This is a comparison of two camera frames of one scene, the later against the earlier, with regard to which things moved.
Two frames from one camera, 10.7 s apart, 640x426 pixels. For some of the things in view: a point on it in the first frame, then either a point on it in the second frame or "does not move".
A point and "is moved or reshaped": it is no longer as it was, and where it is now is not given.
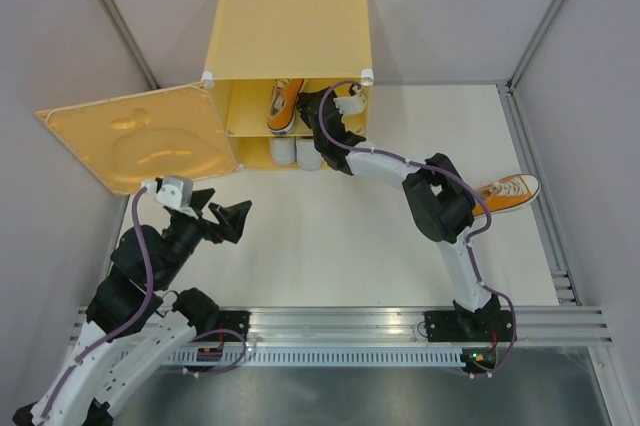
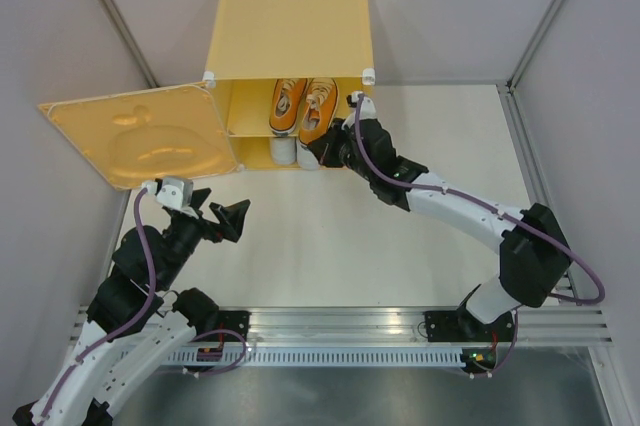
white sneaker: (283, 150) does not move
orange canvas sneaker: (508, 193) is moved or reshaped
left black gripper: (232, 219) does not move
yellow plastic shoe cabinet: (272, 26) does not move
